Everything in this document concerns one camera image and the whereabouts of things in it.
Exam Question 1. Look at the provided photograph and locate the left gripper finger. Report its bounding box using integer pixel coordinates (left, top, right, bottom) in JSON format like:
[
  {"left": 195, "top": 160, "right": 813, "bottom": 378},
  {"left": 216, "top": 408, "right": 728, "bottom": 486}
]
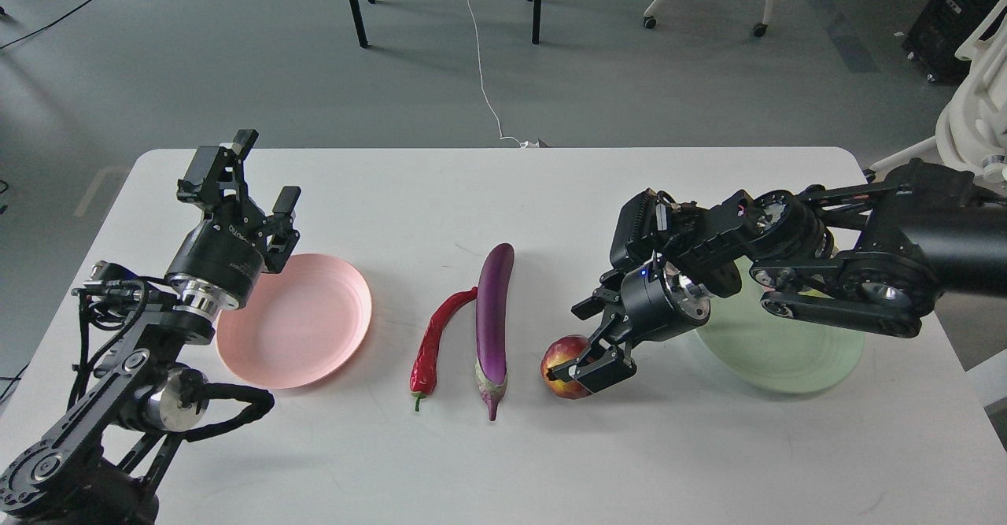
[
  {"left": 176, "top": 129, "right": 260, "bottom": 223},
  {"left": 264, "top": 187, "right": 302, "bottom": 235}
]

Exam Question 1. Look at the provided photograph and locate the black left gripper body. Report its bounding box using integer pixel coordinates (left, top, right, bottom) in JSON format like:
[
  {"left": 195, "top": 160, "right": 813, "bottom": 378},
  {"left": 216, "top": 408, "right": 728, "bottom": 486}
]
[{"left": 165, "top": 212, "right": 300, "bottom": 310}]

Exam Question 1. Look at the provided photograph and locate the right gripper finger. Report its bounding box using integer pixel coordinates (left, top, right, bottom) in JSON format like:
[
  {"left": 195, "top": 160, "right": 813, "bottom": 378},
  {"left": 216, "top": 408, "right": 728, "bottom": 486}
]
[
  {"left": 568, "top": 316, "right": 637, "bottom": 394},
  {"left": 571, "top": 270, "right": 625, "bottom": 320}
]

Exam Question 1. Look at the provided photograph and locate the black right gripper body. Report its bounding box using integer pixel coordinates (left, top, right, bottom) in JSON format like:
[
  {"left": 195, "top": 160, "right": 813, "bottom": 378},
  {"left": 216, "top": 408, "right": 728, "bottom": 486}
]
[{"left": 620, "top": 264, "right": 711, "bottom": 345}]

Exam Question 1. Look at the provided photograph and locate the red pomegranate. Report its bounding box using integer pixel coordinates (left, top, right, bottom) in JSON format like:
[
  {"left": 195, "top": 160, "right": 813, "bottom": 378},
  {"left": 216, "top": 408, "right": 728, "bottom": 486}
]
[{"left": 540, "top": 335, "right": 592, "bottom": 400}]

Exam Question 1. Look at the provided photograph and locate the purple eggplant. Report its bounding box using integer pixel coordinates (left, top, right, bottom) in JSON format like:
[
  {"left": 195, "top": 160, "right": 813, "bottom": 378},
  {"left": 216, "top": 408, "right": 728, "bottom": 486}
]
[{"left": 475, "top": 242, "right": 515, "bottom": 422}]

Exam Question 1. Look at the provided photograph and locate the red chili pepper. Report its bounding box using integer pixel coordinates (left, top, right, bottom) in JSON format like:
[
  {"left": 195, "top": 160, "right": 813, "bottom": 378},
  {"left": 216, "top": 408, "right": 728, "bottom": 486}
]
[{"left": 408, "top": 286, "right": 478, "bottom": 412}]

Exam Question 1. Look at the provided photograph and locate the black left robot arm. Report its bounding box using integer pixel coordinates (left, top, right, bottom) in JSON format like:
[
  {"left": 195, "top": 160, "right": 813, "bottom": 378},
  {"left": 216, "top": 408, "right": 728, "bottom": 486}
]
[{"left": 2, "top": 129, "right": 300, "bottom": 524}]

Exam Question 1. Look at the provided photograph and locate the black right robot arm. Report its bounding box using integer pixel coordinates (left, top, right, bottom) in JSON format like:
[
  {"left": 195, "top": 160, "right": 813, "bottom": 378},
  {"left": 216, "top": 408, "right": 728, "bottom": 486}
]
[{"left": 544, "top": 158, "right": 1006, "bottom": 393}]

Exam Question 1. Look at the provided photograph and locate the pink plate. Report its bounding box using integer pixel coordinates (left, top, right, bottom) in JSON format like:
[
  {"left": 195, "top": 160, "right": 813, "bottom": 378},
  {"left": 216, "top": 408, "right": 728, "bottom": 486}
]
[{"left": 215, "top": 253, "right": 373, "bottom": 390}]

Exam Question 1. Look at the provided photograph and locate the green plate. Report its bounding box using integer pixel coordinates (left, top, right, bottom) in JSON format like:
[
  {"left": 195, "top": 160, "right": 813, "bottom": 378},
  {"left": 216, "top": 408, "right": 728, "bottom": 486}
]
[{"left": 697, "top": 258, "right": 865, "bottom": 395}]

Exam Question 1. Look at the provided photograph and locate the white office chair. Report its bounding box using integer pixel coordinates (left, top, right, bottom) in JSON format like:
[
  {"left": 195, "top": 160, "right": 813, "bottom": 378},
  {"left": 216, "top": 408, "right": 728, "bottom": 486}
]
[{"left": 862, "top": 0, "right": 1006, "bottom": 189}]

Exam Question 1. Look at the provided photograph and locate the black equipment case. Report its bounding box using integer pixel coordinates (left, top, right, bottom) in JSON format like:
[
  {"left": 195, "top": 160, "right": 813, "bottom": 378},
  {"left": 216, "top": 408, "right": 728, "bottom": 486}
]
[{"left": 902, "top": 0, "right": 999, "bottom": 85}]

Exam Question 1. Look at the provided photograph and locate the white floor cable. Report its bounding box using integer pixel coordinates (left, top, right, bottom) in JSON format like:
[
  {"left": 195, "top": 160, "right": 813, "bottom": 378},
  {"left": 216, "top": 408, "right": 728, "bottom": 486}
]
[{"left": 452, "top": 0, "right": 544, "bottom": 149}]

